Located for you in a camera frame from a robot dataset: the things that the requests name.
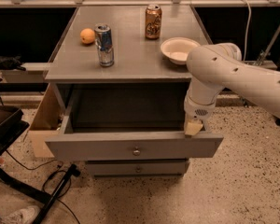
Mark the grey drawer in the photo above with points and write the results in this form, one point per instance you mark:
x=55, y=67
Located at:
x=114, y=123
x=143, y=167

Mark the white paper bowl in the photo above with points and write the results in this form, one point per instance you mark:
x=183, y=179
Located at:
x=177, y=49

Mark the brown gold drink can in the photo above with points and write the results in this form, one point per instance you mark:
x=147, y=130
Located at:
x=153, y=22

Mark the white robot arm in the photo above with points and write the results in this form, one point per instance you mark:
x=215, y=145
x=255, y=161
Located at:
x=220, y=66

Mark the blue silver drink can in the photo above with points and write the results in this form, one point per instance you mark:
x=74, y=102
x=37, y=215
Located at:
x=104, y=44

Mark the grey bottom drawer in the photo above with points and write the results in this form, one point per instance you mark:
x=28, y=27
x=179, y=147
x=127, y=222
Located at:
x=143, y=167

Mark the orange fruit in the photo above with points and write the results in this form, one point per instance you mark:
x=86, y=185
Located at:
x=87, y=36

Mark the grey top drawer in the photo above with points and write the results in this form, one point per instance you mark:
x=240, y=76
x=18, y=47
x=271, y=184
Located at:
x=114, y=123

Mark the grey drawer cabinet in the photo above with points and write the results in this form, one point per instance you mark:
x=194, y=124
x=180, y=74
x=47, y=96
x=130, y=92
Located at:
x=138, y=60

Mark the cardboard box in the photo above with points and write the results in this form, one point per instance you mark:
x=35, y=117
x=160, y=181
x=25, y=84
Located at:
x=45, y=124

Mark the black stand with base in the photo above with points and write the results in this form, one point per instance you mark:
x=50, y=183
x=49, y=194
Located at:
x=11, y=127

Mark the white sneaker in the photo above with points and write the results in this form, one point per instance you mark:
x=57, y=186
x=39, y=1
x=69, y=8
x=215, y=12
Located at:
x=25, y=215

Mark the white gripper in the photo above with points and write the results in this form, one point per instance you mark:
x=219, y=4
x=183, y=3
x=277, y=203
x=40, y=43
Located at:
x=197, y=110

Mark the black bag on ledge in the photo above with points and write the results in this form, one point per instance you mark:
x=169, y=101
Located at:
x=11, y=63

